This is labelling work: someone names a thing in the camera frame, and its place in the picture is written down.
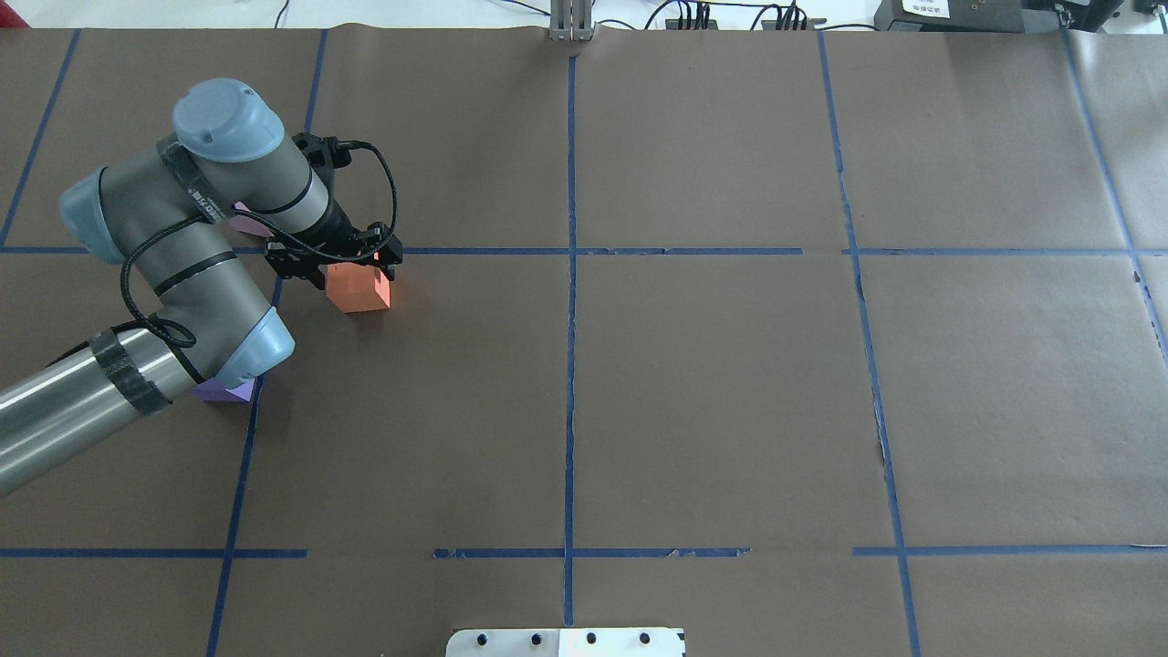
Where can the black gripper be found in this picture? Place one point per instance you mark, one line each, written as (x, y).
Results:
(337, 225)

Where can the orange foam cube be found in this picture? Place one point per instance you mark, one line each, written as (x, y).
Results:
(354, 288)

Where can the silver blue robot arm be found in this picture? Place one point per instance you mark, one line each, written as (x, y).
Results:
(195, 313)

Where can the pink foam cube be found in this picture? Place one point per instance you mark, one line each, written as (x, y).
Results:
(244, 223)

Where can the purple foam cube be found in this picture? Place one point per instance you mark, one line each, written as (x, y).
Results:
(213, 391)

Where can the aluminium frame post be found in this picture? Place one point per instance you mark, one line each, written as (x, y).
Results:
(571, 21)

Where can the white mast base plate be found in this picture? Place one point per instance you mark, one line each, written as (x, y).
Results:
(602, 641)

